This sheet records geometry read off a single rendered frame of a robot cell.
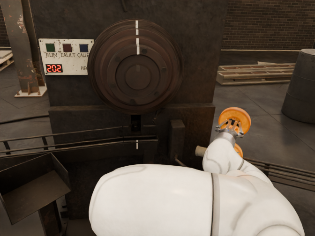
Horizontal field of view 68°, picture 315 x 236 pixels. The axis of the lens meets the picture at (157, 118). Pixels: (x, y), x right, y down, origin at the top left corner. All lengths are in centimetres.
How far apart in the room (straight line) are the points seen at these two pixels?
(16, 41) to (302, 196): 387
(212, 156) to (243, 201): 54
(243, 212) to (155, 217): 12
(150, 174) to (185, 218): 8
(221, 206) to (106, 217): 17
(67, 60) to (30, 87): 285
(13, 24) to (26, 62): 52
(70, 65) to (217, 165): 88
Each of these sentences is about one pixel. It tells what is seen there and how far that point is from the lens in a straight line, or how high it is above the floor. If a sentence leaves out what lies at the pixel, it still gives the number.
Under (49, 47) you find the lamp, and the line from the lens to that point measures 132.
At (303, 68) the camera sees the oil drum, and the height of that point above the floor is 70.
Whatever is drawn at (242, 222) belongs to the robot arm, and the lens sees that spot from 35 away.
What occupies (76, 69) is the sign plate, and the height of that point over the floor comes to 109.
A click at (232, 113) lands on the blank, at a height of 95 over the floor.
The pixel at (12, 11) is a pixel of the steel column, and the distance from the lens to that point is 394.
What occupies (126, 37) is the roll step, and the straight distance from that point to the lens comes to 111.
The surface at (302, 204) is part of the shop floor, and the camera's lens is 233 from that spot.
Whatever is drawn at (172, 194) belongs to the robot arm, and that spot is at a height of 120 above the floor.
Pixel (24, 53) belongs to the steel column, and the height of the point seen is 64.
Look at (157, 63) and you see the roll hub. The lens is 109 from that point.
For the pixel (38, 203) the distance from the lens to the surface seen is 125.
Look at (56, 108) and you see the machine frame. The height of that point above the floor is 87.
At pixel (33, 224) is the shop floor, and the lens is 200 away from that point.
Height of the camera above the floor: 145
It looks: 28 degrees down
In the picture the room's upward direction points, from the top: 3 degrees clockwise
